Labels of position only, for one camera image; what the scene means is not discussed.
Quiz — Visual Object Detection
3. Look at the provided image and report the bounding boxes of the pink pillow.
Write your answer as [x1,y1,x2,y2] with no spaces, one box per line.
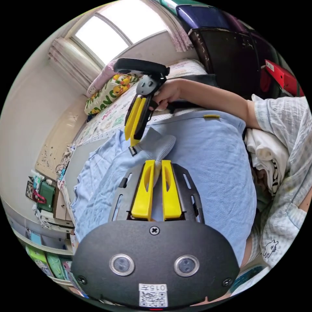
[86,59,118,97]

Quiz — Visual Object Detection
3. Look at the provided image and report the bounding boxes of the person's body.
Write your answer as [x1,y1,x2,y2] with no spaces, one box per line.
[240,94,311,271]

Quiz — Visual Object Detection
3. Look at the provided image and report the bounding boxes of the pile of clothes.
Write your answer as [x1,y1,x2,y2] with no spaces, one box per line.
[243,128,291,196]

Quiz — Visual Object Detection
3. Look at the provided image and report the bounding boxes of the red carton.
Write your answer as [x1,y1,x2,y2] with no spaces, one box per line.
[259,59,306,97]

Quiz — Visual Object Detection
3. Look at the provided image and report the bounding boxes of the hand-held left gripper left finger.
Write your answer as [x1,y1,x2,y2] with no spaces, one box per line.
[130,160,156,222]

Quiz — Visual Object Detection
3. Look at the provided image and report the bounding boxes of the person's right hand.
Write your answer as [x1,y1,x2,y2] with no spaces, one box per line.
[149,80,183,111]

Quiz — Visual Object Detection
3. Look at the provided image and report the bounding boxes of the dark wooden cupboard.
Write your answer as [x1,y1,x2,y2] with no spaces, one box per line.
[189,27,281,101]

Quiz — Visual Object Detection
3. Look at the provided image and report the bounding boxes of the white shelf with boxes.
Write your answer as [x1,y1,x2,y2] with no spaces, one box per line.
[7,214,85,294]

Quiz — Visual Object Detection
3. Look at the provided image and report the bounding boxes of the cream curtain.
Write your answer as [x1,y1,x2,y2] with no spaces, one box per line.
[47,36,106,91]

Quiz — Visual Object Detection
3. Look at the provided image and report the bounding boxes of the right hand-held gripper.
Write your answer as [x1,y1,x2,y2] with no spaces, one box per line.
[124,66,176,147]

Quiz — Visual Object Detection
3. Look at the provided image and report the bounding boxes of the light blue long sleeve shirt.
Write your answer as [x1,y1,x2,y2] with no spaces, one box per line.
[71,111,256,268]

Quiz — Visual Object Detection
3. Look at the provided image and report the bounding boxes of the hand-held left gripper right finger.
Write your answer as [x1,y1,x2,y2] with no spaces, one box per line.
[161,160,183,222]

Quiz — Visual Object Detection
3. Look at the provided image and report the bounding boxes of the person's right forearm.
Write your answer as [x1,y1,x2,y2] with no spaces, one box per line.
[179,78,260,130]

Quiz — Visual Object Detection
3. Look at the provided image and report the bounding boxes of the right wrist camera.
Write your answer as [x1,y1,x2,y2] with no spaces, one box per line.
[113,58,170,76]

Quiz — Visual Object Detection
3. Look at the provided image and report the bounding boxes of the green bag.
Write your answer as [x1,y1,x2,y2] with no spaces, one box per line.
[32,180,57,213]

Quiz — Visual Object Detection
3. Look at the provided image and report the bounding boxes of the pink patterned curtain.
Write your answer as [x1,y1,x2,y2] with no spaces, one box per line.
[156,14,193,53]

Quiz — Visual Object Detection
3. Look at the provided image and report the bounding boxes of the duck print pillow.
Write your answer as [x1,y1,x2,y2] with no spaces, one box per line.
[84,73,140,116]

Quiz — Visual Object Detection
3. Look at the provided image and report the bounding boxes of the window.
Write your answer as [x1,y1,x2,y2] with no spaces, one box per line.
[71,0,169,64]

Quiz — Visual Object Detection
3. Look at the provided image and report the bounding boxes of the dark blue storage box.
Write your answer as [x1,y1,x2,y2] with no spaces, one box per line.
[175,4,232,30]

